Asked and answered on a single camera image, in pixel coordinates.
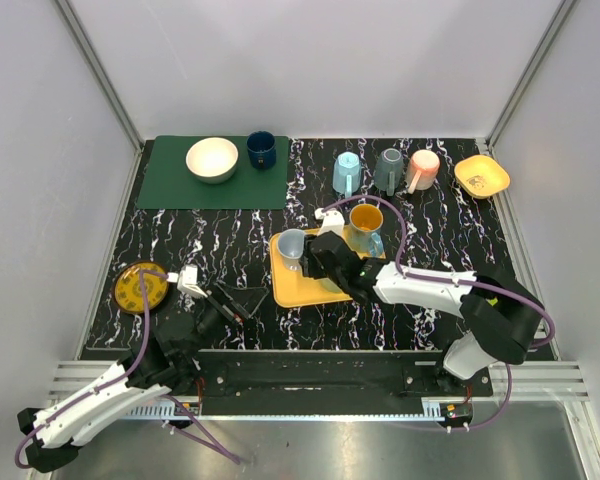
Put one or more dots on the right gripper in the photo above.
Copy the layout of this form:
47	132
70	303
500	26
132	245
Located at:
308	261

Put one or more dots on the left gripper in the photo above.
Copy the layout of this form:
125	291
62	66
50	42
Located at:
225	308

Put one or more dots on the pale blue-grey mug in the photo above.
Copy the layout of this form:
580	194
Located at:
290	246

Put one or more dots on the light blue faceted mug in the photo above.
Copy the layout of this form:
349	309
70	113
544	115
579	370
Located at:
346	177

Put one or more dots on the grey-blue faceted mug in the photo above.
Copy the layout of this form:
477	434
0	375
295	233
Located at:
388	171

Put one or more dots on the pink mug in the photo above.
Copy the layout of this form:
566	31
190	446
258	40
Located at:
422	170

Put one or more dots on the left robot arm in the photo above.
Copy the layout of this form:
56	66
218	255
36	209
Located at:
163	363

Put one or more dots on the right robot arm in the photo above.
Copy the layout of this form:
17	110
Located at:
502	315

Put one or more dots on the pale green mug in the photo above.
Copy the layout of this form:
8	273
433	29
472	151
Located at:
330	286

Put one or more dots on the orange-inside blue floral mug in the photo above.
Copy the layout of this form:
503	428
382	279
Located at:
365	222

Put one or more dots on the dark blue mug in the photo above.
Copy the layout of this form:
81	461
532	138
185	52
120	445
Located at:
261	148

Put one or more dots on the yellow patterned saucer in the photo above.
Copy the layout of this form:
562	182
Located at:
139	284

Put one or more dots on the dark green mat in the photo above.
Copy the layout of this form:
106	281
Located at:
168	183

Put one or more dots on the white bowl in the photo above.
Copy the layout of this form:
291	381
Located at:
212	160

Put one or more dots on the yellow square dish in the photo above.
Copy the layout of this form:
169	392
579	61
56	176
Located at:
481	176

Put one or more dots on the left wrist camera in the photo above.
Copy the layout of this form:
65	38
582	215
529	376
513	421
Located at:
186	281

